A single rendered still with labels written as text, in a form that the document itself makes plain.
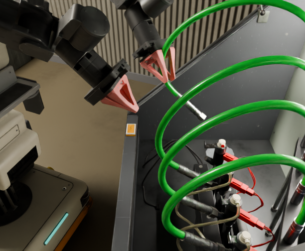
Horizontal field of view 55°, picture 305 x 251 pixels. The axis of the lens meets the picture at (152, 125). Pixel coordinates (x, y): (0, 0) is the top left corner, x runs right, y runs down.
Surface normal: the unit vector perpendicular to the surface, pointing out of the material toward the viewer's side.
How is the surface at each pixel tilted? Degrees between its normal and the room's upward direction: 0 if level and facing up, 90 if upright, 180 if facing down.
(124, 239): 0
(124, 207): 0
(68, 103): 0
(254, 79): 90
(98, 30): 45
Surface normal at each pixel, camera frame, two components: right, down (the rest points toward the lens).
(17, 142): 0.13, -0.72
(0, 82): 0.92, 0.25
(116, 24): -0.39, 0.60
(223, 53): 0.00, 0.65
